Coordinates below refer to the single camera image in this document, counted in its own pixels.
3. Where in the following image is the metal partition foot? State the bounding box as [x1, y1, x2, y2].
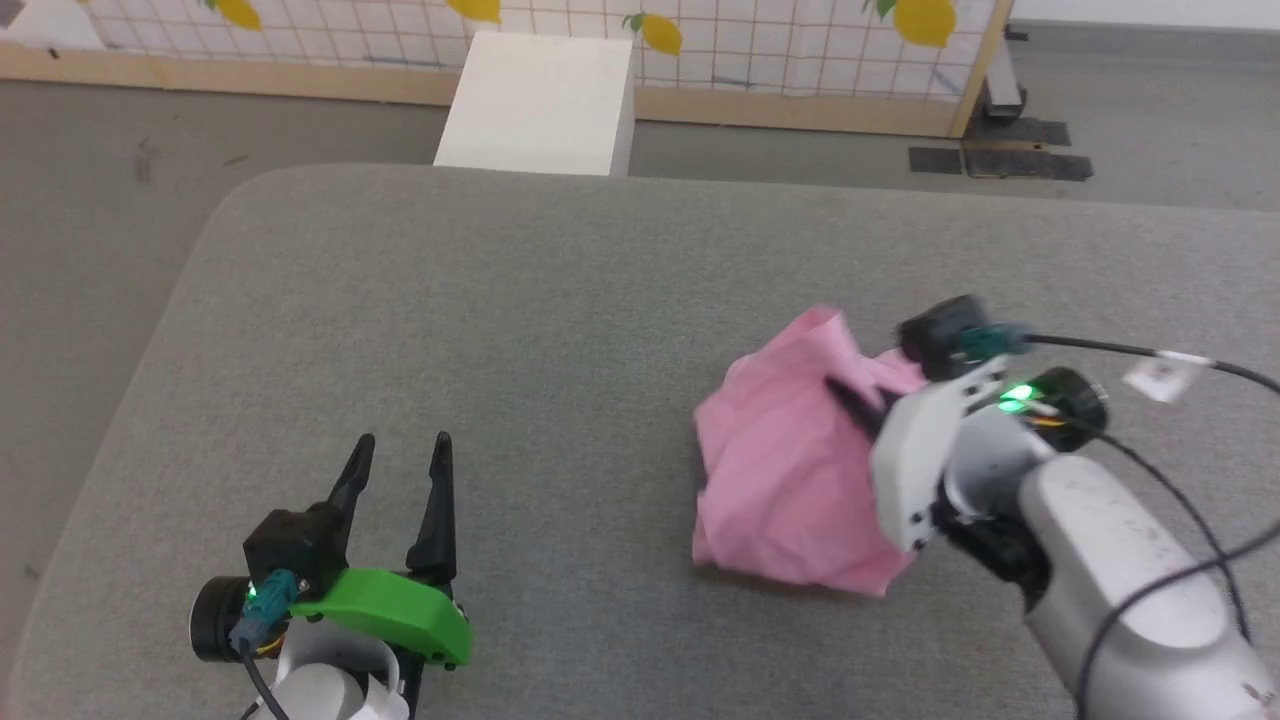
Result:
[984, 24, 1030, 122]

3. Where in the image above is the pink garment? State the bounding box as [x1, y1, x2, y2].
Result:
[692, 305, 931, 599]

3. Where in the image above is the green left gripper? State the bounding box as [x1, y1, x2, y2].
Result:
[290, 432, 473, 667]

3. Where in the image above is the black floor tape under foot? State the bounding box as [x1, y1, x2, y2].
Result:
[964, 117, 1072, 148]

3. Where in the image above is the white box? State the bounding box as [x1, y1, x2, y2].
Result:
[433, 30, 637, 179]

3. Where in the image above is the lemon print partition screen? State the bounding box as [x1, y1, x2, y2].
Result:
[0, 0, 1016, 140]

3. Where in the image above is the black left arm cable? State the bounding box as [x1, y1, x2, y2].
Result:
[230, 570, 303, 720]

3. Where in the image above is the white cable tag label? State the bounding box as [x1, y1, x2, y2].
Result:
[1122, 353, 1213, 404]

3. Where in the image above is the white board with grey marks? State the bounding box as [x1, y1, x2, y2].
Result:
[0, 0, 107, 51]

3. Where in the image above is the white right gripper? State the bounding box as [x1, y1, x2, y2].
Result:
[824, 358, 1011, 555]

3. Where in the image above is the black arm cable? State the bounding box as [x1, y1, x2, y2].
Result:
[962, 324, 1280, 720]
[230, 570, 303, 720]

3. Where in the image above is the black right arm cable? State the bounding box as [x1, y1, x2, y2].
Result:
[962, 324, 1280, 720]

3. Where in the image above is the long black floor tape patch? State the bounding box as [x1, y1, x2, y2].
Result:
[964, 147, 1095, 184]

